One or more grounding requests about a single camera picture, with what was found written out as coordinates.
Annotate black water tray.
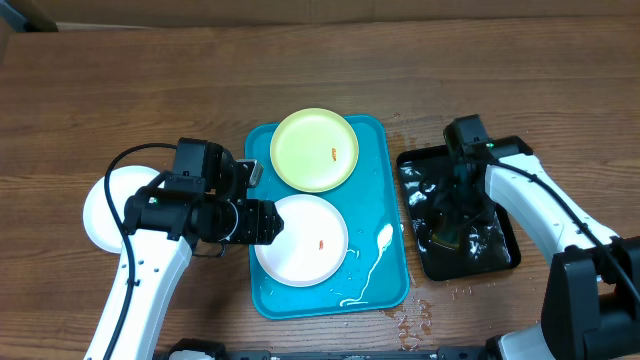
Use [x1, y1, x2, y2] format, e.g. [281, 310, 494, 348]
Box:
[396, 136, 533, 281]

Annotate light green plate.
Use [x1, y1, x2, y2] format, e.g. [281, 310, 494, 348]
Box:
[270, 108, 359, 193]

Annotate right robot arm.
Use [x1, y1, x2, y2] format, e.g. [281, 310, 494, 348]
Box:
[446, 141, 639, 359]

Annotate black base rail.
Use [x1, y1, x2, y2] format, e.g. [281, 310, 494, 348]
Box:
[152, 338, 497, 360]

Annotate teal plastic tray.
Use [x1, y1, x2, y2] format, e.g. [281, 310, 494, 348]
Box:
[249, 115, 409, 320]

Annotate white plate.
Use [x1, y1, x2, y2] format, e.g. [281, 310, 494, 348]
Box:
[254, 194, 349, 287]
[83, 165, 159, 254]

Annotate green yellow sponge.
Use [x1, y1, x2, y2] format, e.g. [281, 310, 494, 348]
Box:
[431, 219, 460, 250]

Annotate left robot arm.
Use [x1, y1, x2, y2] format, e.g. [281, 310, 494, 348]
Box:
[83, 183, 192, 360]

